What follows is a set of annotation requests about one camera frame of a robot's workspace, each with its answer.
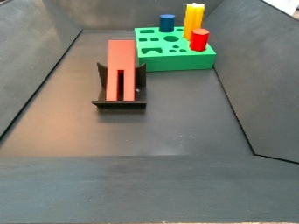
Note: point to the red double-square block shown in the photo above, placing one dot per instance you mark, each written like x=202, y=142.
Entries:
x=122, y=62

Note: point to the green foam shape board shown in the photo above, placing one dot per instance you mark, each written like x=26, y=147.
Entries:
x=165, y=51

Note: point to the blue cylinder block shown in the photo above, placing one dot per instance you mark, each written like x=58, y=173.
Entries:
x=167, y=21

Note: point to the red hexagonal prism block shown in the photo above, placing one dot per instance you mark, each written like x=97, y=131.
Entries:
x=200, y=39

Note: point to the black curved holder stand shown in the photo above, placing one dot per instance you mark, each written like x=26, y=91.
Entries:
x=139, y=102

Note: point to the yellow star prism block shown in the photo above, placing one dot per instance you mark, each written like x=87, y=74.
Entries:
x=193, y=18

